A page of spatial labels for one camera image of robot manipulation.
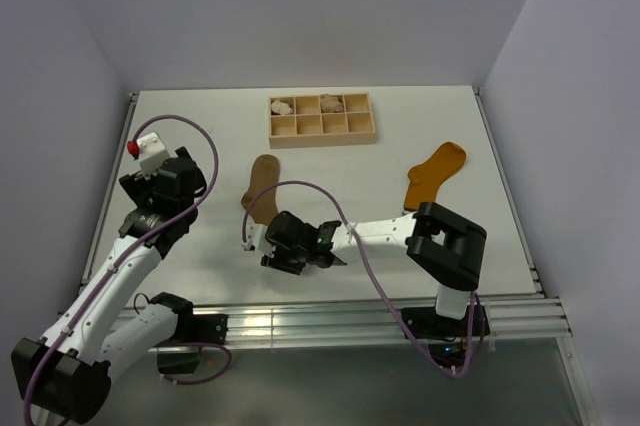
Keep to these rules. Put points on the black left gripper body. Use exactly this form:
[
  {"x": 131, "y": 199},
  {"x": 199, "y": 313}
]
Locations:
[{"x": 138, "y": 187}]

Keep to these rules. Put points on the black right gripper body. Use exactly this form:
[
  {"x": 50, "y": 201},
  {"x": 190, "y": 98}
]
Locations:
[{"x": 289, "y": 260}]

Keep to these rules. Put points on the tan ribbed sock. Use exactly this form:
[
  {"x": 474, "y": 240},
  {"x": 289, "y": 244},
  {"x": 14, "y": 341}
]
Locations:
[{"x": 265, "y": 172}]

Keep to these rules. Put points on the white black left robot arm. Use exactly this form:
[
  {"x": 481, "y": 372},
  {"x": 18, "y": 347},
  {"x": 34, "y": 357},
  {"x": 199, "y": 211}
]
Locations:
[{"x": 70, "y": 369}]

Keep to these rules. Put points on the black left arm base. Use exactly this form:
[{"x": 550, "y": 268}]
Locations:
[{"x": 196, "y": 353}]

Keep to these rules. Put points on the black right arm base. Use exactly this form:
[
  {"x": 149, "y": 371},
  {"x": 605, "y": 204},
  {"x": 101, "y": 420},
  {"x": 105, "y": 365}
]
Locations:
[{"x": 446, "y": 338}]

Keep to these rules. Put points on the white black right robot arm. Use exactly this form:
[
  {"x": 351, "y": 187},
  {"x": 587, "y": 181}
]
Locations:
[{"x": 447, "y": 246}]

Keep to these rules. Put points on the wooden compartment tray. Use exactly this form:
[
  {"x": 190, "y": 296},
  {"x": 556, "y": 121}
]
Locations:
[{"x": 307, "y": 126}]

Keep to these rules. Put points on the cream rolled sock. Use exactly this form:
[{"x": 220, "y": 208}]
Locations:
[{"x": 280, "y": 108}]

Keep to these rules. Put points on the beige rolled sock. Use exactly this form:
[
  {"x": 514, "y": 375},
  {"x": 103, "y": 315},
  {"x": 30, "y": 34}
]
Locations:
[{"x": 331, "y": 104}]

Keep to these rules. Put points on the mustard orange sock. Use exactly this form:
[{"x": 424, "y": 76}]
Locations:
[{"x": 426, "y": 178}]

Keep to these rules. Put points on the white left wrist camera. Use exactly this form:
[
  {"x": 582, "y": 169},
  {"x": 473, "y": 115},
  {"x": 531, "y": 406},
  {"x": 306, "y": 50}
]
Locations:
[{"x": 149, "y": 151}]

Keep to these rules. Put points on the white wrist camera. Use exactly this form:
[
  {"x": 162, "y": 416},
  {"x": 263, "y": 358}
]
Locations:
[
  {"x": 149, "y": 151},
  {"x": 256, "y": 239}
]

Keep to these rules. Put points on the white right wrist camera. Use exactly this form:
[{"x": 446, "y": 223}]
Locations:
[{"x": 256, "y": 239}]

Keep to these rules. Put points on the aluminium table edge rail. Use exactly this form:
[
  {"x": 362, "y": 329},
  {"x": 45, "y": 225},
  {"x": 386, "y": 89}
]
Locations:
[{"x": 87, "y": 271}]

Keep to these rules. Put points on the aluminium front frame rails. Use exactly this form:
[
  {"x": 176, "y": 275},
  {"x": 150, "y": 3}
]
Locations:
[{"x": 364, "y": 323}]

